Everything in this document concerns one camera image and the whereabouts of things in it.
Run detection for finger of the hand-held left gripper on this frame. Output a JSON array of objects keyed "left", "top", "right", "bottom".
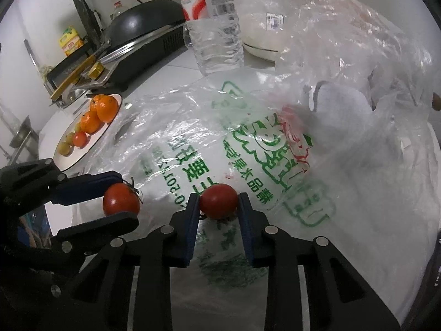
[
  {"left": 0, "top": 159, "right": 123, "bottom": 208},
  {"left": 52, "top": 212, "right": 139, "bottom": 258}
]

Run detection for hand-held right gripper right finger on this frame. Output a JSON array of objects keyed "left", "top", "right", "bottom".
[{"left": 239, "top": 193, "right": 400, "bottom": 331}]

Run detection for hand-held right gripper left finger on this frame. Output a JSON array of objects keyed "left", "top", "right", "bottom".
[{"left": 57, "top": 193, "right": 202, "bottom": 331}]

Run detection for white plate with dark rim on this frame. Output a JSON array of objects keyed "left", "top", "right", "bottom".
[{"left": 53, "top": 93, "right": 124, "bottom": 172}]

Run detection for green printed plastic bag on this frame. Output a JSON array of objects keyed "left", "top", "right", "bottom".
[{"left": 74, "top": 72, "right": 438, "bottom": 323}]

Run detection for grey metal fixture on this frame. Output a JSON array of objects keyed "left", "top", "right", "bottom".
[{"left": 9, "top": 115, "right": 38, "bottom": 149}]

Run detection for yellow detergent bottle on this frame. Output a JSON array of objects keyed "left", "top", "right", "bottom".
[{"left": 58, "top": 26, "right": 85, "bottom": 57}]

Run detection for steel induction cooker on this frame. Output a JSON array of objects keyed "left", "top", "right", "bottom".
[{"left": 46, "top": 21, "right": 188, "bottom": 102}]

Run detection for black umbrella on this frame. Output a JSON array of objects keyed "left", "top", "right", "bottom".
[{"left": 80, "top": 0, "right": 104, "bottom": 33}]

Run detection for white bowl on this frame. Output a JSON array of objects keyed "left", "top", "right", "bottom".
[{"left": 241, "top": 10, "right": 286, "bottom": 61}]

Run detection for clear plastic water bottle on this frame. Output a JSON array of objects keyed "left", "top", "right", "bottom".
[{"left": 178, "top": 0, "right": 245, "bottom": 74}]

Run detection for crumpled clear plastic bag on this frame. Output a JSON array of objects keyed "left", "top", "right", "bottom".
[{"left": 276, "top": 0, "right": 438, "bottom": 118}]

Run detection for black wok with wooden handle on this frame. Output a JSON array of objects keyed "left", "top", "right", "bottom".
[{"left": 50, "top": 0, "right": 188, "bottom": 100}]

